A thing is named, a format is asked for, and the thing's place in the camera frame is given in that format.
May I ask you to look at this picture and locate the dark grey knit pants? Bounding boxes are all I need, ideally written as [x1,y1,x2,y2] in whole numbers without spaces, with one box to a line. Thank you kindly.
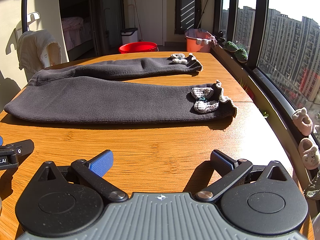
[4,54,237,124]

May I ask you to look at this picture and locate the pink baby shoe lower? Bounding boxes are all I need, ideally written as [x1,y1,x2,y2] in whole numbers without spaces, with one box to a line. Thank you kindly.
[298,138,319,170]

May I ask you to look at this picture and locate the pink baby shoe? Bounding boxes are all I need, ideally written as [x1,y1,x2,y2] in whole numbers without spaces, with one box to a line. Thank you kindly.
[298,138,319,170]
[292,107,313,136]

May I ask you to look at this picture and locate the red flower pot with grass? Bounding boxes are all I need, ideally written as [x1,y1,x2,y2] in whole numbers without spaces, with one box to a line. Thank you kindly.
[238,79,254,100]

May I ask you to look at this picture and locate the pink baby shoe upper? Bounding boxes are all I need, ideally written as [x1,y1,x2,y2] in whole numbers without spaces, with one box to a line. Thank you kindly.
[292,107,313,136]

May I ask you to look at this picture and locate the cream cloth on mop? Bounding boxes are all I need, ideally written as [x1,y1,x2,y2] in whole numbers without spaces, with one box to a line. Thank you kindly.
[17,29,62,74]

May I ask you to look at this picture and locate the green moss plant right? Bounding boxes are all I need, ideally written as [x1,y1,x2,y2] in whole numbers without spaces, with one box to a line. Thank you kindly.
[234,48,248,63]

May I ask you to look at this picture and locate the green moss plant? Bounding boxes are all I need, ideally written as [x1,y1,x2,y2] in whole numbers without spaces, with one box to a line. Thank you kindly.
[223,41,239,53]
[234,48,248,63]

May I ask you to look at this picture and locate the green moss plant left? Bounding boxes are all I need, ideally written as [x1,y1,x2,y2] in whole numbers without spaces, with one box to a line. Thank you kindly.
[223,41,239,53]

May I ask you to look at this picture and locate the pink bed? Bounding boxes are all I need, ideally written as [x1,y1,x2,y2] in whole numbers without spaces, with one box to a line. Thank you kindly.
[61,17,92,51]

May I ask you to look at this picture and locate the red plastic basin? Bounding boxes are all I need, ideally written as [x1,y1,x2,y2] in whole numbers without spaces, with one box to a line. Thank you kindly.
[119,41,158,54]

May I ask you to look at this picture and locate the orange plastic bucket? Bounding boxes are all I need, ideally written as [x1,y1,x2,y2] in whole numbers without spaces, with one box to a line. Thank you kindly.
[184,29,217,53]

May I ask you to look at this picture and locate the white trash bin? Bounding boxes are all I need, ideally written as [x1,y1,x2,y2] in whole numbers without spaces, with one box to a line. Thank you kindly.
[121,27,138,45]

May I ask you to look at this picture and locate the black and white mop handle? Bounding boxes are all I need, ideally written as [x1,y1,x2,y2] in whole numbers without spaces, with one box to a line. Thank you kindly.
[21,0,28,33]

